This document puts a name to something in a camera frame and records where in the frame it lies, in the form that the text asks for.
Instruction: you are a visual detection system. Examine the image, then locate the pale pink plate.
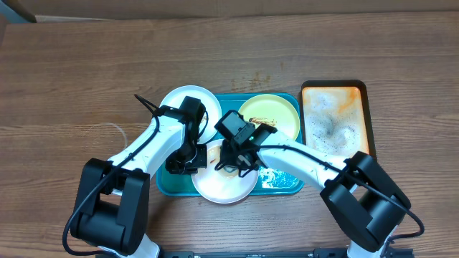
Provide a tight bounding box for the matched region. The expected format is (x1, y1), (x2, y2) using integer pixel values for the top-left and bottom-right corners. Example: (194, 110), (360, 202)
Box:
(191, 139), (258, 204)

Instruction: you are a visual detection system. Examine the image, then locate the white plate with sauce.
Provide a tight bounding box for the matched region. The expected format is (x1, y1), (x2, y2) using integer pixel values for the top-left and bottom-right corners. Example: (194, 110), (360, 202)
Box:
(160, 85), (222, 144)

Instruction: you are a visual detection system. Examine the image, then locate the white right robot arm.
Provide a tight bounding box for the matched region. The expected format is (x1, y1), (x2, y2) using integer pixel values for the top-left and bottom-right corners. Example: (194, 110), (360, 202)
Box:
(215, 123), (410, 257)

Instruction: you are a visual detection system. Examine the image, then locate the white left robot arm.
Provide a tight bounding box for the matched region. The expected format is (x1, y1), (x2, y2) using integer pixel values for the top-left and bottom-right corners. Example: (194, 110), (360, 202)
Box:
(62, 103), (207, 257)

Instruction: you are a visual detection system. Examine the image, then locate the teal plastic tray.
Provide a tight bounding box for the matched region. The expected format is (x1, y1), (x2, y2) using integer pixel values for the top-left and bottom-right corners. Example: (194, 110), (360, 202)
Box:
(156, 93), (304, 197)

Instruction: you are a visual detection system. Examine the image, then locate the black soapy water tray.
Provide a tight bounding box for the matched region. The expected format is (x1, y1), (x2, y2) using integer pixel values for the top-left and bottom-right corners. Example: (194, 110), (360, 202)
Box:
(301, 80), (377, 158)

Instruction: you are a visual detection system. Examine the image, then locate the yellow plate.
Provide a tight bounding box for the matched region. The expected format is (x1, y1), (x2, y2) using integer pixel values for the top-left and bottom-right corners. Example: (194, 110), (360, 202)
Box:
(238, 94), (301, 140)

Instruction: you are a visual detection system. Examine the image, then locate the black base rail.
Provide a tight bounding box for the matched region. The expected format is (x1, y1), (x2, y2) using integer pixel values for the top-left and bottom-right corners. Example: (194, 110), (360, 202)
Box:
(157, 247), (415, 258)

